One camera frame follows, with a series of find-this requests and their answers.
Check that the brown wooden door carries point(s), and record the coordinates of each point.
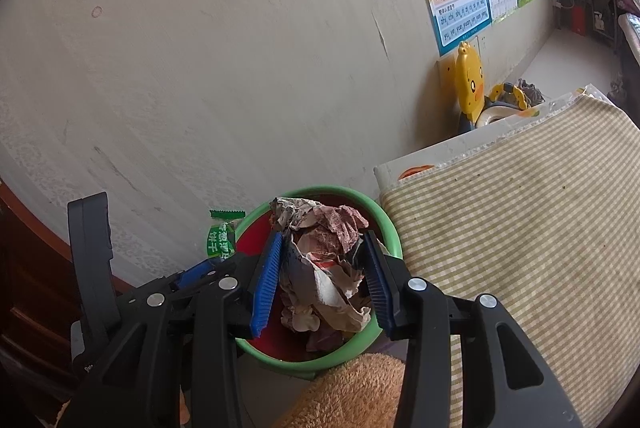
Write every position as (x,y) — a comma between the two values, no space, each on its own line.
(30,308)

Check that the red bin with green rim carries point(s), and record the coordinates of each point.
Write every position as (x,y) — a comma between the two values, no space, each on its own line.
(277,345)

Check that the yellow ride-on toy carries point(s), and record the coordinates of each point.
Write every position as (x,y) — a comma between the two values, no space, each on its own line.
(500,96)

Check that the beige paper wrapper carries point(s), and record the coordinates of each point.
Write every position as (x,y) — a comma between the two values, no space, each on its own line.
(320,288)

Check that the red box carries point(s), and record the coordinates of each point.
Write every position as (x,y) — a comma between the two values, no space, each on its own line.
(579,18)

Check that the peach fleece cloth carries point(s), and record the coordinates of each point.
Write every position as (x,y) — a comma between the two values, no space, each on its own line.
(350,393)

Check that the green striped table cloth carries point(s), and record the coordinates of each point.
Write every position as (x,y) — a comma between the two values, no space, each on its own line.
(525,233)

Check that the green snack wrapper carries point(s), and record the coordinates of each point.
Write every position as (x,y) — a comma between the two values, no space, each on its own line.
(222,238)

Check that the grey crumpled cloth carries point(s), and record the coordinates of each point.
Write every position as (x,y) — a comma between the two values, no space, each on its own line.
(531,91)

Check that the reddish paper ball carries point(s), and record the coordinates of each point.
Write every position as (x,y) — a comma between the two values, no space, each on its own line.
(340,225)

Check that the yellow duck toy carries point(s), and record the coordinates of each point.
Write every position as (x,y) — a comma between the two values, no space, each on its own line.
(470,82)

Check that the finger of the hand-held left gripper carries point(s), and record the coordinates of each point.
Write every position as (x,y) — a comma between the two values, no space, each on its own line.
(92,248)
(197,273)

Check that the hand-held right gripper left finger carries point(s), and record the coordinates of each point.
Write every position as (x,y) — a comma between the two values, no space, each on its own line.
(265,288)

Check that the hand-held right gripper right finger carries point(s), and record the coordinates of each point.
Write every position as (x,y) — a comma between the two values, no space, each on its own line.
(376,283)

